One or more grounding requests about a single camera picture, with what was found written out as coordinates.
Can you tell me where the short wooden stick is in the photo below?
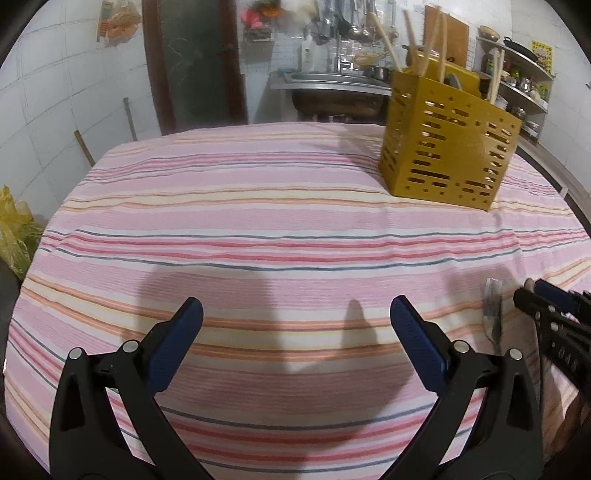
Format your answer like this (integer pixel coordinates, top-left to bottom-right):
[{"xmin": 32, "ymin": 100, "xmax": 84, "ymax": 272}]
[{"xmin": 73, "ymin": 130, "xmax": 96, "ymax": 167}]

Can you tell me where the yellow perforated utensil holder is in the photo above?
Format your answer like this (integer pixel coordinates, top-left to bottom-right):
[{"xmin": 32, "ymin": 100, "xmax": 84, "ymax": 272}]
[{"xmin": 378, "ymin": 58, "xmax": 523, "ymax": 212}]

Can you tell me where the small wall rack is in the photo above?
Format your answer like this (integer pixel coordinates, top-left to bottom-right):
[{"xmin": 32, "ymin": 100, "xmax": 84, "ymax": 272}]
[{"xmin": 239, "ymin": 4, "xmax": 279, "ymax": 43}]

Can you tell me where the long wooden stick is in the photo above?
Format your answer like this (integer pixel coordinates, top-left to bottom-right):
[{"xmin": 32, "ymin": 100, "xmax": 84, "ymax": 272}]
[{"xmin": 122, "ymin": 97, "xmax": 138, "ymax": 142}]

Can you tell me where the steel sink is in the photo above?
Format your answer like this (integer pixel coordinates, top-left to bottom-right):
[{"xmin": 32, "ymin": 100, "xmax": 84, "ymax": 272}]
[{"xmin": 270, "ymin": 69, "xmax": 393, "ymax": 126}]

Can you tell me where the kitchen wall shelf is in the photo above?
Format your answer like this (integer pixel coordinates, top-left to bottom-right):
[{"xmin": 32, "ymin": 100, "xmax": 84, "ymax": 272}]
[{"xmin": 473, "ymin": 34, "xmax": 555, "ymax": 149}]

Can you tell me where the white detergent bottle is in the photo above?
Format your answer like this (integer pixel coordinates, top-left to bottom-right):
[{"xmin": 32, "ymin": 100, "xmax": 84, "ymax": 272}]
[{"xmin": 300, "ymin": 34, "xmax": 317, "ymax": 73}]

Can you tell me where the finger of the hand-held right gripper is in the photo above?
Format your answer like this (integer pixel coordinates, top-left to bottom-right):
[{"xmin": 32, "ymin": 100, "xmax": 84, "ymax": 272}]
[
  {"xmin": 534, "ymin": 281, "xmax": 591, "ymax": 315},
  {"xmin": 513, "ymin": 288, "xmax": 591, "ymax": 394}
]

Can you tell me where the black pan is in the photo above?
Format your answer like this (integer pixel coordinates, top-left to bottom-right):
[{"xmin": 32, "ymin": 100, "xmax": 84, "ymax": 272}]
[{"xmin": 502, "ymin": 36, "xmax": 539, "ymax": 61}]

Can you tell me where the wooden spatula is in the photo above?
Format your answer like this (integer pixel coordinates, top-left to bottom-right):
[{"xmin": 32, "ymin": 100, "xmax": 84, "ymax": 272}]
[{"xmin": 369, "ymin": 13, "xmax": 403, "ymax": 71}]

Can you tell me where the dark glass door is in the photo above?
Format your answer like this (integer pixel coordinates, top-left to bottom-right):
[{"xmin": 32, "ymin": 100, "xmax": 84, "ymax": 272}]
[{"xmin": 141, "ymin": 0, "xmax": 248, "ymax": 137}]

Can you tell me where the metal fork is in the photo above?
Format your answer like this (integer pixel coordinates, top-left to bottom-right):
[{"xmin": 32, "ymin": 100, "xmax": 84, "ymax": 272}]
[{"xmin": 482, "ymin": 277, "xmax": 505, "ymax": 345}]

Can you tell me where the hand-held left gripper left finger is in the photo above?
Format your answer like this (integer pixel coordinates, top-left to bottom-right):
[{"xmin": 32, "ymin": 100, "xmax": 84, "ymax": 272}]
[{"xmin": 48, "ymin": 296, "xmax": 209, "ymax": 480}]

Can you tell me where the hanging plastic bag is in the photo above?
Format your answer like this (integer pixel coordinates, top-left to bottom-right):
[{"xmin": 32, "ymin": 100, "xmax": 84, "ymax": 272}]
[{"xmin": 97, "ymin": 0, "xmax": 142, "ymax": 47}]

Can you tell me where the yellow wall poster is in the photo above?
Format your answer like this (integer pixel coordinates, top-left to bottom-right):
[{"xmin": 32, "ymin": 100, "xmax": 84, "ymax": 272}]
[{"xmin": 530, "ymin": 40, "xmax": 554, "ymax": 75}]

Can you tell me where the pink striped tablecloth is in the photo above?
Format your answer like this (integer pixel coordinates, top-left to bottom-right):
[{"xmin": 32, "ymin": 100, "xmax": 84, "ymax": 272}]
[{"xmin": 4, "ymin": 121, "xmax": 591, "ymax": 480}]

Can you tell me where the yellow plastic bag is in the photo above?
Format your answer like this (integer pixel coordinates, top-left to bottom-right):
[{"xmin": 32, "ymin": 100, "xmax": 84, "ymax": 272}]
[{"xmin": 0, "ymin": 185, "xmax": 47, "ymax": 281}]

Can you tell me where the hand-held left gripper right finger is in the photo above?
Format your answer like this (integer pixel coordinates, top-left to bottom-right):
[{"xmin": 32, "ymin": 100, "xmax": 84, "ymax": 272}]
[{"xmin": 382, "ymin": 296, "xmax": 546, "ymax": 480}]

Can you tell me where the row of hanging metal ladles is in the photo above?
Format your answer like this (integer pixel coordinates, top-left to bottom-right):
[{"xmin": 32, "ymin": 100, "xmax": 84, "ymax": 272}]
[{"xmin": 313, "ymin": 0, "xmax": 399, "ymax": 43}]

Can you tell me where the wooden cutting board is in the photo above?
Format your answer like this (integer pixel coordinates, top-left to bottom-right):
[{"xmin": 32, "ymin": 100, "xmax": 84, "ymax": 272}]
[{"xmin": 423, "ymin": 4, "xmax": 470, "ymax": 70}]

